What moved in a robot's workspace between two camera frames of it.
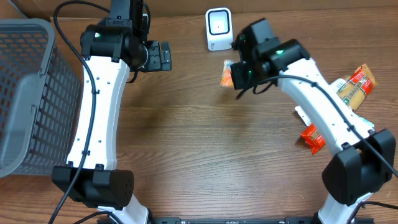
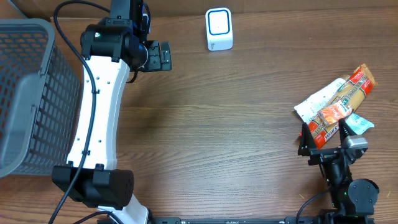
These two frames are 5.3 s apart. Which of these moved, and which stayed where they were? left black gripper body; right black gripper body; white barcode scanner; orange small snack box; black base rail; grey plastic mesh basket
Moved: right black gripper body; orange small snack box
Stayed: left black gripper body; white barcode scanner; grey plastic mesh basket; black base rail
